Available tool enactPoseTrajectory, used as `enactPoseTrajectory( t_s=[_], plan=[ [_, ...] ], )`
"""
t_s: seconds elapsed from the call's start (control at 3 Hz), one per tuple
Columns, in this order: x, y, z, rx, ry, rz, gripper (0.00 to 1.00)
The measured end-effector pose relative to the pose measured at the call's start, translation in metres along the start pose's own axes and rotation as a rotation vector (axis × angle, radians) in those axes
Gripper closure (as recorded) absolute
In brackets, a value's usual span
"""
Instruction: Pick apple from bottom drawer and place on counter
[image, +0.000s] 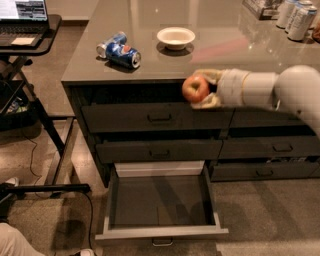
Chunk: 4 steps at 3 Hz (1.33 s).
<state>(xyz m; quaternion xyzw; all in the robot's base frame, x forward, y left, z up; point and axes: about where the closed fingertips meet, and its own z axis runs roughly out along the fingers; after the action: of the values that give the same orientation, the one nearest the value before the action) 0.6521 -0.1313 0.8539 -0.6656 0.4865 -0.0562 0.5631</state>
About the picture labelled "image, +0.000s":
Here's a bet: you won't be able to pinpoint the bottom right drawer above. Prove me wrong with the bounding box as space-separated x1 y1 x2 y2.
211 162 319 181

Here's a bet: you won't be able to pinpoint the open bottom left drawer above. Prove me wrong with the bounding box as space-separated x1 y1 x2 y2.
95 167 229 246

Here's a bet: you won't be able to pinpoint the white can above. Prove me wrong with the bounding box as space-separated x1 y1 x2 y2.
276 0 297 29
285 0 312 33
288 6 317 41

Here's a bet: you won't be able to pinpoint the blue pepsi can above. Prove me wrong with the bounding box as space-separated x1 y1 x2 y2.
96 31 127 59
106 43 141 69

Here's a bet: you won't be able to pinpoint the open laptop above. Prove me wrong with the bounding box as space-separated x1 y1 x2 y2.
0 0 49 49

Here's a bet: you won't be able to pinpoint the middle left drawer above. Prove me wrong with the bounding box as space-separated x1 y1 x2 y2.
96 139 222 163

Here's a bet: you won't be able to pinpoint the white can rear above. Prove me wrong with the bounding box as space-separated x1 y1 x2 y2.
276 0 297 29

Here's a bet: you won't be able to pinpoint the white can front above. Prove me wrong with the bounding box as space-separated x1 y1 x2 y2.
288 6 317 41

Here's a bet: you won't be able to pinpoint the middle right drawer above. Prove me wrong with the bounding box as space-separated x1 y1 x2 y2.
219 136 320 159

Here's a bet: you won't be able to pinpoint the black cable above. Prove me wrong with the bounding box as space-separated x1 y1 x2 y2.
19 126 95 251

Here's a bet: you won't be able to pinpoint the yellow sticky note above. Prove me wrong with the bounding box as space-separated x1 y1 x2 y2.
11 37 35 45

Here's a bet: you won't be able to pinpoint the blue pepsi can front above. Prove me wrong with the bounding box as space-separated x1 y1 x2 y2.
106 43 141 69

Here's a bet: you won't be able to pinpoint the white paper bowl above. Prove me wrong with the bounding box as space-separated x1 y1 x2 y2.
157 27 195 50

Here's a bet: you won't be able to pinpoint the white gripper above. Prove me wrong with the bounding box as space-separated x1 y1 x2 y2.
191 69 278 110

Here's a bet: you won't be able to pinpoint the top left drawer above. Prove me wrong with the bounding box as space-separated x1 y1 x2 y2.
81 103 233 133

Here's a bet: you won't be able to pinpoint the black laptop stand desk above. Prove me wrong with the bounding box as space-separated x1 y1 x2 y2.
0 14 91 201

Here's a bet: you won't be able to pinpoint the blue pepsi can rear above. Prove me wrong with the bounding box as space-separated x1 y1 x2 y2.
96 31 127 59

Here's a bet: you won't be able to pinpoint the cardboard box on counter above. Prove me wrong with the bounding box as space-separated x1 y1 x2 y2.
242 0 283 20

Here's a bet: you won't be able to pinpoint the white shoe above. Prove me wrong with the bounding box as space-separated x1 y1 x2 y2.
79 249 95 256

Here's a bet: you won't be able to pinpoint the red apple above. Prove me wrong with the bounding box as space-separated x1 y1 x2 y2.
182 75 210 103

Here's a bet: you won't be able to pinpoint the white can middle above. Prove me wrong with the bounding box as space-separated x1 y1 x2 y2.
285 0 312 33

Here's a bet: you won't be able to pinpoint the brown snack bag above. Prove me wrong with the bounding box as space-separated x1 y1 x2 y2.
312 21 320 43

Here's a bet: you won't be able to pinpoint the person's leg beige trousers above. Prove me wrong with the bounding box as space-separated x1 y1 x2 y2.
0 223 45 256

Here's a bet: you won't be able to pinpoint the grey counter cabinet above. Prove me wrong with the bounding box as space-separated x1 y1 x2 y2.
62 0 319 181

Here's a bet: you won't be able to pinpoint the top right drawer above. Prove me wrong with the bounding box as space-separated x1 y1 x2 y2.
230 108 304 128

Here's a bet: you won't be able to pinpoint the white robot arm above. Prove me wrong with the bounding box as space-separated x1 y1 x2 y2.
191 65 320 137

